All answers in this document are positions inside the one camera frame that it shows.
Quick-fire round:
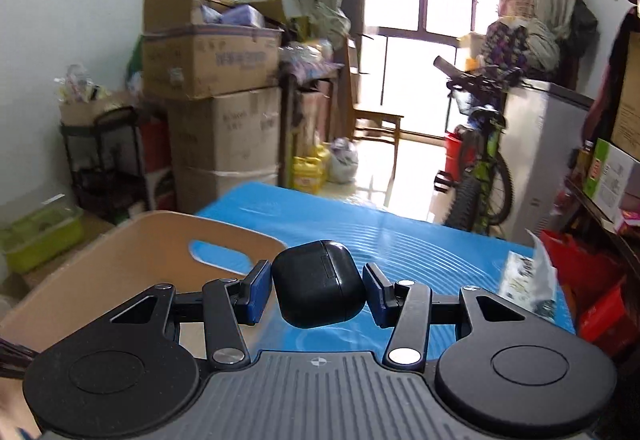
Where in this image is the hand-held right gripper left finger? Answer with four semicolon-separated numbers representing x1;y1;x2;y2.
110;260;274;367

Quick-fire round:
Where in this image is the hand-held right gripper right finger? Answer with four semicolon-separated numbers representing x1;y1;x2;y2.
362;262;532;367

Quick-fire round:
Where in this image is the black earbuds case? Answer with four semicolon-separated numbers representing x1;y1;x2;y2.
270;239;366;329

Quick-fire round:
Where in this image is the beige plastic basin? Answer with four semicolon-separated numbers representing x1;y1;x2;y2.
0;210;286;372

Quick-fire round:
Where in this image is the blue table mat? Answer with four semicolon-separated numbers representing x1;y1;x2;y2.
192;182;577;357

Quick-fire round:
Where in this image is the large plastic-wrapped cardboard box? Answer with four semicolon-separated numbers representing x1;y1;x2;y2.
174;166;279;217

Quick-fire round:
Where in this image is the yellow oil jug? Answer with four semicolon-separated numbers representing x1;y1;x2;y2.
292;146;331;193

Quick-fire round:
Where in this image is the filled plastic bag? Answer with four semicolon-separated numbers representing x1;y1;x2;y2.
327;137;360;183

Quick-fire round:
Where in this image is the green and black bicycle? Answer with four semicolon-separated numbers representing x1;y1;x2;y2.
432;54;516;233

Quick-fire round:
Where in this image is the red and white appliance box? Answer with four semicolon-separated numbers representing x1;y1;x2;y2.
139;116;176;213

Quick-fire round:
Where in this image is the wooden chair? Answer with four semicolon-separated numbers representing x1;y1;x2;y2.
349;34;405;157

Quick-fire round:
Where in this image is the black shelf rack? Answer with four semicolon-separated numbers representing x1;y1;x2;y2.
59;106;151;221

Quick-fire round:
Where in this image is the red bag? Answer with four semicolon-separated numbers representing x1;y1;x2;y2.
539;229;627;301

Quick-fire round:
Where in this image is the white freezer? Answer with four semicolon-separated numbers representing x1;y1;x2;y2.
502;82;609;241

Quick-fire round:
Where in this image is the green container with clear lid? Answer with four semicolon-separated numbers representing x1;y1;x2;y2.
0;204;85;273

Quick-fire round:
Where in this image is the open cardboard box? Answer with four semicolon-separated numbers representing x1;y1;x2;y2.
142;0;284;101

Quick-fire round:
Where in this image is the cardboard box of packets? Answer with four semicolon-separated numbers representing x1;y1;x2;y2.
54;64;137;126

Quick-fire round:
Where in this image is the green and white carton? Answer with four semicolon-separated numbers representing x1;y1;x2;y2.
582;138;636;221

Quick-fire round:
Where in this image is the pile of bags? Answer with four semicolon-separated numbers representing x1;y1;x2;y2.
482;0;561;81

